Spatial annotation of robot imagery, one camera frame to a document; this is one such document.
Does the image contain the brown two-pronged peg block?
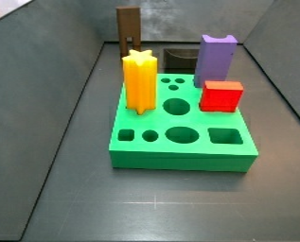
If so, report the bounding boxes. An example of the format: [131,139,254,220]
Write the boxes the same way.
[115,6,141,57]

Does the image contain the green shape sorter board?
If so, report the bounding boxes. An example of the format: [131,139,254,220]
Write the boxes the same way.
[109,74,258,172]

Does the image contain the red square block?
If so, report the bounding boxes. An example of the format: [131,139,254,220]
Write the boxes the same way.
[198,80,244,112]

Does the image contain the yellow star prism block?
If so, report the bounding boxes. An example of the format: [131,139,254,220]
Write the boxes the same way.
[122,50,157,115]

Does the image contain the purple arch prism block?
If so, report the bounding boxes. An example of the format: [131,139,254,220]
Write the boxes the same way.
[194,35,238,88]

